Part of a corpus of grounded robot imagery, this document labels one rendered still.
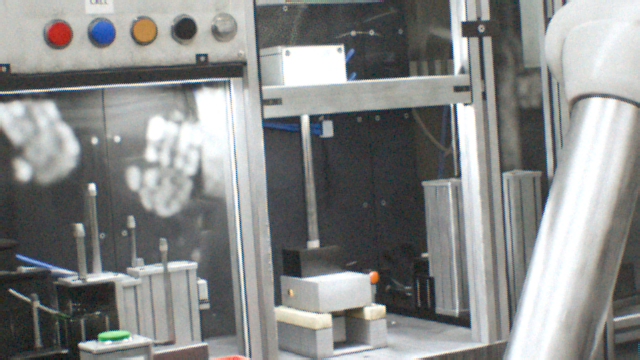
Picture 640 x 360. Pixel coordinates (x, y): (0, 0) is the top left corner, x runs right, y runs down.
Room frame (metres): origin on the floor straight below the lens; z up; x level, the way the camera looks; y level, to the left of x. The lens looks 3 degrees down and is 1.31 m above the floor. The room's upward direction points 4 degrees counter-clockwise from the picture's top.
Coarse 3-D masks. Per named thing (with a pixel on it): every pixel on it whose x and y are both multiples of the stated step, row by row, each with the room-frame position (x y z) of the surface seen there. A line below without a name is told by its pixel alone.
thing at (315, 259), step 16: (304, 128) 2.12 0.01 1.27; (304, 144) 2.12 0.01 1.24; (304, 160) 2.12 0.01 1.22; (304, 176) 2.12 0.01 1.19; (304, 192) 2.13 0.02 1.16; (304, 208) 2.13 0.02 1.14; (288, 256) 2.12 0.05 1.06; (304, 256) 2.09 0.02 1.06; (320, 256) 2.10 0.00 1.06; (336, 256) 2.12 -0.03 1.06; (288, 272) 2.12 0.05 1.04; (304, 272) 2.09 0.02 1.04; (320, 272) 2.10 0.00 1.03; (336, 272) 2.12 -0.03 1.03
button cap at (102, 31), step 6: (96, 24) 1.72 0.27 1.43; (102, 24) 1.72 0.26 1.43; (108, 24) 1.73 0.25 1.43; (96, 30) 1.72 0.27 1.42; (102, 30) 1.72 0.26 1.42; (108, 30) 1.73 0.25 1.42; (96, 36) 1.72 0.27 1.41; (102, 36) 1.72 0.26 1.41; (108, 36) 1.73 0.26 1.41; (102, 42) 1.72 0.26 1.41; (108, 42) 1.73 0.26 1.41
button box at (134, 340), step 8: (136, 336) 1.65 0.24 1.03; (80, 344) 1.62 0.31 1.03; (88, 344) 1.62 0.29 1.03; (96, 344) 1.61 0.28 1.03; (104, 344) 1.60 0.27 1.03; (112, 344) 1.60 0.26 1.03; (120, 344) 1.60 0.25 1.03; (128, 344) 1.60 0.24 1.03; (136, 344) 1.61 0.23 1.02; (144, 344) 1.61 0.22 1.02; (80, 352) 1.63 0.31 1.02; (88, 352) 1.60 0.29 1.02; (96, 352) 1.58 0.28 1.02; (104, 352) 1.59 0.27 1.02; (112, 352) 1.60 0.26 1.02; (120, 352) 1.60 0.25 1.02; (128, 352) 1.60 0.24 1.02; (136, 352) 1.61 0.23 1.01; (144, 352) 1.61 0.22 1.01
